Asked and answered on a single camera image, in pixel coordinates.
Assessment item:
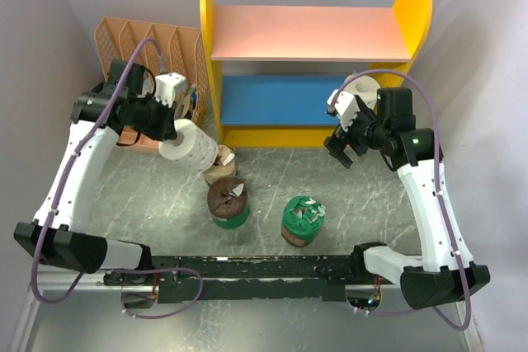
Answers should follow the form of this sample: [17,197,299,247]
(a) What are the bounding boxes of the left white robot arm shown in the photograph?
[14,60,187,285]

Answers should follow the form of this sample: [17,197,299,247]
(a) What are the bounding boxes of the brown green wrapped paper roll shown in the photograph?
[207,176,250,229]

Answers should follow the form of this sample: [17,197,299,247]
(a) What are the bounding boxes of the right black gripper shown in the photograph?
[323,99,389,167]

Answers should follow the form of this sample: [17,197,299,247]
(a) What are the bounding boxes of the yellow pink blue shelf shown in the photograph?
[200,0,433,148]

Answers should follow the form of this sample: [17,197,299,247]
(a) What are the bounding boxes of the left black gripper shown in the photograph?
[130,92,179,142]

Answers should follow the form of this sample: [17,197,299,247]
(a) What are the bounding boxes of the orange plastic file organizer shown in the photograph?
[93,16,210,156]

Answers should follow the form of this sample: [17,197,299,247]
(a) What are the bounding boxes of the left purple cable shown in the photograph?
[30,37,205,320]

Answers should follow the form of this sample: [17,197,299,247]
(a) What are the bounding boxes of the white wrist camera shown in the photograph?
[153,73,188,107]
[326,90,360,132]

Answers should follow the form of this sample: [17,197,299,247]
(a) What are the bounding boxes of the white floral toilet paper roll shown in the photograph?
[344,76,380,110]

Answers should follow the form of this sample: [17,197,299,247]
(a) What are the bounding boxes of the aluminium rail frame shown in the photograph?
[29,100,467,291]

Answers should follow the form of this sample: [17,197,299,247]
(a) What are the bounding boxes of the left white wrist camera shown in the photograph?
[153,73,188,107]

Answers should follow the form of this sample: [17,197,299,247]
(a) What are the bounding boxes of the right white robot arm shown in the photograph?
[324,88,491,310]

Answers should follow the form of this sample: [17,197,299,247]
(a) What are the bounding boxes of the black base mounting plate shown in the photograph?
[103,255,375,303]

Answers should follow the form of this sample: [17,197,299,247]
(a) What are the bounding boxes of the items in file organizer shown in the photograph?
[174,83,198,120]

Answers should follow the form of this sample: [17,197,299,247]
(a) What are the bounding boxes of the beige wrapped paper roll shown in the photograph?
[202,144,237,185]

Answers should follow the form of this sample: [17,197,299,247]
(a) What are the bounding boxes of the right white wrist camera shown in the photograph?
[326,90,360,132]

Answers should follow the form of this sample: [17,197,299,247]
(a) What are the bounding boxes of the white dotted toilet paper roll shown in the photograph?
[158,119,219,173]

